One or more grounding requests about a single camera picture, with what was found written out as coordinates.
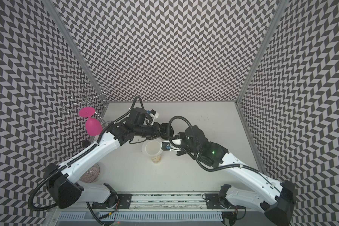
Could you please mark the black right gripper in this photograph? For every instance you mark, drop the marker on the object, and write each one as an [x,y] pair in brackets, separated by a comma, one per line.
[181,135]

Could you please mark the translucent round leak-proof paper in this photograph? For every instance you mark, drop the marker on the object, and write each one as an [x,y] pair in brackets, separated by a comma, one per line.
[152,148]

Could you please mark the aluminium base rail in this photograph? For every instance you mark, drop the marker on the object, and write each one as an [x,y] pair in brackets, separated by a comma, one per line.
[167,206]

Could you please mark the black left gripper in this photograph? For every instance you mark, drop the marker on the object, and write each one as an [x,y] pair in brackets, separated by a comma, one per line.
[157,131]

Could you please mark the black plastic cup lid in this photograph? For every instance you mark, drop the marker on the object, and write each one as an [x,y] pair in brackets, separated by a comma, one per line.
[169,131]

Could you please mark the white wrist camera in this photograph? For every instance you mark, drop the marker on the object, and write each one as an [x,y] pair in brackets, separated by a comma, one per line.
[154,115]
[166,146]

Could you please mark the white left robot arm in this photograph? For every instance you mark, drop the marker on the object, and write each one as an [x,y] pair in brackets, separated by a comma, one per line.
[62,181]

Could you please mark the printed paper milk tea cup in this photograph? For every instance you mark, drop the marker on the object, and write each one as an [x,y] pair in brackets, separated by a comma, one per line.
[156,159]

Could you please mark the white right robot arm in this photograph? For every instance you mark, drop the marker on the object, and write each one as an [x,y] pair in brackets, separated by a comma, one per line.
[275,199]

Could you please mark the small black-capped spice jar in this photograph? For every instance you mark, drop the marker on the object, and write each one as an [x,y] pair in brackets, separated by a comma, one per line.
[86,143]

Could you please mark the chrome wire glass rack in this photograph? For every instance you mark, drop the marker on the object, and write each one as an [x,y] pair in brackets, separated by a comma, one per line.
[88,98]

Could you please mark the pink plastic wine glass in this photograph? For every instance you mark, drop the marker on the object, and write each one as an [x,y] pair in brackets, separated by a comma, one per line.
[92,125]

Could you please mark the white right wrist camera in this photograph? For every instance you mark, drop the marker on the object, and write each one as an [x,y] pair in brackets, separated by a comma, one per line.
[166,146]

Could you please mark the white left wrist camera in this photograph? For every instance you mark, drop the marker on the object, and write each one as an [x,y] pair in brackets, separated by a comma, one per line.
[154,115]

